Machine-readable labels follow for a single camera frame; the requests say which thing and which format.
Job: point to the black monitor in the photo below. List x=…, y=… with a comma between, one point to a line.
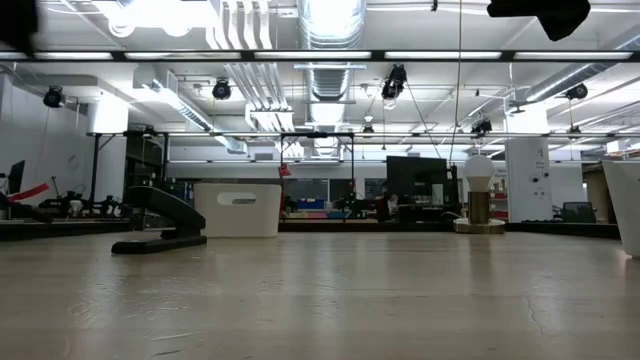
x=415, y=177

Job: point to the white column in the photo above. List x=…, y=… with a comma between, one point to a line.
x=527, y=185

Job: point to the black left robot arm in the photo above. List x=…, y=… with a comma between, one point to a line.
x=17, y=20

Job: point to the black stapler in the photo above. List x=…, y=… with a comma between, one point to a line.
x=170, y=207

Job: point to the black ceiling spotlight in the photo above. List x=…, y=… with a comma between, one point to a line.
x=221, y=89
x=577, y=91
x=53, y=97

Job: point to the silver ceiling duct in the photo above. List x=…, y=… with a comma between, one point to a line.
x=330, y=20

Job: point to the black overhead camera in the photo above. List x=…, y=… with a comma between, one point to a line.
x=395, y=82

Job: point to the light bulb on brass base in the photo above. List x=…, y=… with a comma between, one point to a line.
x=479, y=200

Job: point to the black office chair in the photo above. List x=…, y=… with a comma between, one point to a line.
x=579, y=212

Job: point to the white plastic bin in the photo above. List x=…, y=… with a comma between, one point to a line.
x=237, y=217
x=627, y=205

